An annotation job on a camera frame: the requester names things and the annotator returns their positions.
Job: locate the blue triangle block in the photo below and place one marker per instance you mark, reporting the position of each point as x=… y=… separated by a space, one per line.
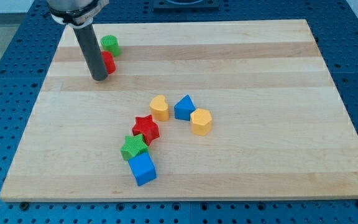
x=184 y=108

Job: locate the blue cube block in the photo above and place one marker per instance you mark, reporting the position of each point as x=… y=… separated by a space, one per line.
x=143 y=168

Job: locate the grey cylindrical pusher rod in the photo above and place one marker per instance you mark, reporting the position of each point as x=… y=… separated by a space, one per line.
x=88 y=42

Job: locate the wooden board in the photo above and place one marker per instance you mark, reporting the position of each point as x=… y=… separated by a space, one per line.
x=280 y=130

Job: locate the yellow heart block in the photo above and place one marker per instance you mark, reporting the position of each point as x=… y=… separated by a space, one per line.
x=159 y=108

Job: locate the red cylinder block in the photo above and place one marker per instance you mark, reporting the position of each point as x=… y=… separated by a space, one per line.
x=109 y=61

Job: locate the red star block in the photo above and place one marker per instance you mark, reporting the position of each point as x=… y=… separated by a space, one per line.
x=147 y=127

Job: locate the green cylinder block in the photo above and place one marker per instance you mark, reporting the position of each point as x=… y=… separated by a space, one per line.
x=110 y=43

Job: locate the green star block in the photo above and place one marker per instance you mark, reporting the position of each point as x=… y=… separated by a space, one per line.
x=133 y=146

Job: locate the yellow hexagon block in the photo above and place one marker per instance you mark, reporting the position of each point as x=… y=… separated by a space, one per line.
x=201 y=121

